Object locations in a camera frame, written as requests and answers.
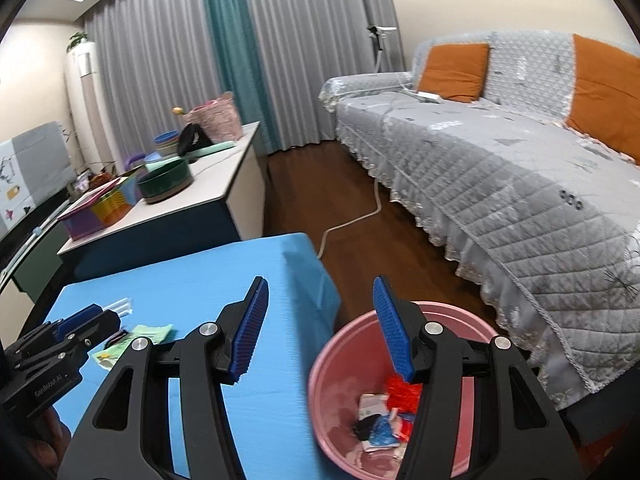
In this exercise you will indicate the white power strip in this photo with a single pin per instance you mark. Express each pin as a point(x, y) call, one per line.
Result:
point(430, 96)

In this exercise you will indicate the white coffee table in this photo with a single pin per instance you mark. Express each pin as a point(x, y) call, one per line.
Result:
point(220, 180)

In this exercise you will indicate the purple plastic container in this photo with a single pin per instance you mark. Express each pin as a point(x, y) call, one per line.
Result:
point(135, 161)

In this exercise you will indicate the black bag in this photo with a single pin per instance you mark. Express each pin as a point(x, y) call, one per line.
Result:
point(192, 140)

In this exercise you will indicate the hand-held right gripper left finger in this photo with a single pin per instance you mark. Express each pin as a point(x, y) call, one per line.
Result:
point(250, 330)

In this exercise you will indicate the white floor stand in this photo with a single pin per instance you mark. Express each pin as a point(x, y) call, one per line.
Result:
point(381, 45)

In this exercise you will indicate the clear plastic packet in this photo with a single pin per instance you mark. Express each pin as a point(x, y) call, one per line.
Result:
point(119, 307)

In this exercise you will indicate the red plastic bag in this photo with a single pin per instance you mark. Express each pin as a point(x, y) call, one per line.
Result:
point(405, 392)

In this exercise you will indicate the stacked plastic bowls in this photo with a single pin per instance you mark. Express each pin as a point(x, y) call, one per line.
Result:
point(166, 144)

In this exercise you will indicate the grey curtain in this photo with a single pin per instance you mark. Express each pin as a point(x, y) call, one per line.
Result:
point(150, 70)
point(320, 50)

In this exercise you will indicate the mint green foam tray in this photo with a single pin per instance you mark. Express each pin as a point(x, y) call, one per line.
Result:
point(212, 150)

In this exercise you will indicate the grey covered television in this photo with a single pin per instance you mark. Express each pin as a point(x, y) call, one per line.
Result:
point(35, 175)

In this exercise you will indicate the blue plastic bag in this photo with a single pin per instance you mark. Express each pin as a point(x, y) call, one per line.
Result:
point(384, 432)

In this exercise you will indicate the black crumpled wrapper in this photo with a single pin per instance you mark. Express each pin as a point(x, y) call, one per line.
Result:
point(366, 429)

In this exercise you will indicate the teal curtain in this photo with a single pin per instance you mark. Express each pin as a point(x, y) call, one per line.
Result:
point(235, 60)

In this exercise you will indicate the white standing air conditioner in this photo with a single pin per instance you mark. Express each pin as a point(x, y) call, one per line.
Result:
point(87, 105)

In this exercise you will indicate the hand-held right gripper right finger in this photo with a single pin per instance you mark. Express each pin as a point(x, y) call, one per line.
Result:
point(392, 330)

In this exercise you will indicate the pink basket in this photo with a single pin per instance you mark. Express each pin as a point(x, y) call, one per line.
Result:
point(220, 117)

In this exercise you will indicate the grey quilted covered sofa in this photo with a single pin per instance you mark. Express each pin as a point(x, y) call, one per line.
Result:
point(500, 170)

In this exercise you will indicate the pink plastic bin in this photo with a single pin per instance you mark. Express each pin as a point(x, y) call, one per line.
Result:
point(340, 360)

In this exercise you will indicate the person's left hand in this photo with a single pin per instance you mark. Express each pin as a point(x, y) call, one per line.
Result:
point(50, 435)

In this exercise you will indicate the green round basin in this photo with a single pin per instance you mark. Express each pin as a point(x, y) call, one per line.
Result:
point(165, 182)

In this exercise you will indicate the orange cushion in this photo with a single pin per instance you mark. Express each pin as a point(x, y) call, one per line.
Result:
point(452, 72)
point(605, 95)

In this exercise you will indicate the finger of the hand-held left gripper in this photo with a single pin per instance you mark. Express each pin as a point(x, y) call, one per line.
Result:
point(80, 320)
point(92, 345)

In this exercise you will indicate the colourful storage box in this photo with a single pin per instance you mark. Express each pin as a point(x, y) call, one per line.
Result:
point(100, 210)

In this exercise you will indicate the green potted plant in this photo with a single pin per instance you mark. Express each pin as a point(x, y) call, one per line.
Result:
point(78, 42)

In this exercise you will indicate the dark television cabinet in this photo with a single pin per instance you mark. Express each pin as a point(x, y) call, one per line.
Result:
point(35, 265)

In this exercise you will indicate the blue table cover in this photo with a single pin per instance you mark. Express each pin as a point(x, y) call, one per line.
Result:
point(200, 280)

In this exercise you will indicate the light green paper packet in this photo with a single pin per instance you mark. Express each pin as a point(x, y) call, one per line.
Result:
point(152, 334)

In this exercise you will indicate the green packet with yellow label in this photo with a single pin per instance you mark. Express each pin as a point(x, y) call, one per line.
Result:
point(112, 355)

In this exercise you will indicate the brown ornament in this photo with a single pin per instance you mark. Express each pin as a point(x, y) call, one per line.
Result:
point(100, 178)

